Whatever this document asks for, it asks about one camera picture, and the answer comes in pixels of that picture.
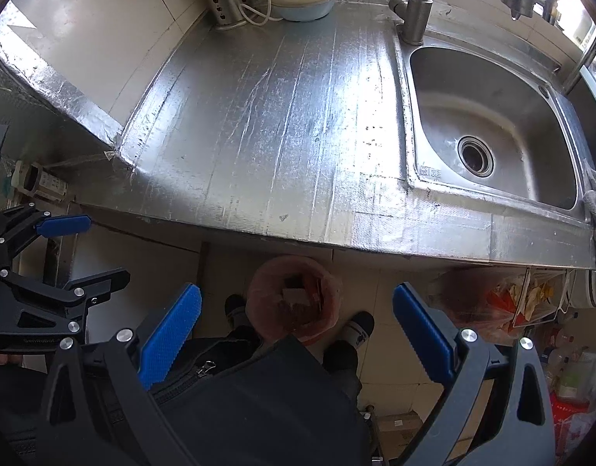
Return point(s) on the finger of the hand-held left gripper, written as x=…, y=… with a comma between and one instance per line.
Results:
x=65, y=225
x=103, y=280

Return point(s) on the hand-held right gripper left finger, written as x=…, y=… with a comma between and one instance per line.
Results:
x=174, y=335

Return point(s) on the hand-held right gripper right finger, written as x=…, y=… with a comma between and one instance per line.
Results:
x=419, y=335

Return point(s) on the pink trash bin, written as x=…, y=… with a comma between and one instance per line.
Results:
x=264, y=296

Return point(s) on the red plastic bag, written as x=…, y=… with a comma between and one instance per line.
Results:
x=472, y=306

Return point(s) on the person's right shoe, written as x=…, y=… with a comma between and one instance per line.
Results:
x=357, y=330

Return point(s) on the person's shoe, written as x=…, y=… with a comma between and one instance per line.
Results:
x=237, y=313
x=357, y=330

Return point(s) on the person's left shoe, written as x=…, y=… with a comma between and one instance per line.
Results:
x=237, y=313

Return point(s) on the black zip jacket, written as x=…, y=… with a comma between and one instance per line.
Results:
x=259, y=407

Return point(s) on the clear bag of peels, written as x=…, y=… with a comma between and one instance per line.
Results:
x=540, y=296

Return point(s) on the red plastic basket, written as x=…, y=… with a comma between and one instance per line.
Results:
x=574, y=422

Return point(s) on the stainless steel sink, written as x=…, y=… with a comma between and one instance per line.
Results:
x=497, y=107

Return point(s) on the steel faucet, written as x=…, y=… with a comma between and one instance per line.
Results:
x=416, y=14

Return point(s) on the chrome pole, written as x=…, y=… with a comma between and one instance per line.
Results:
x=586, y=56

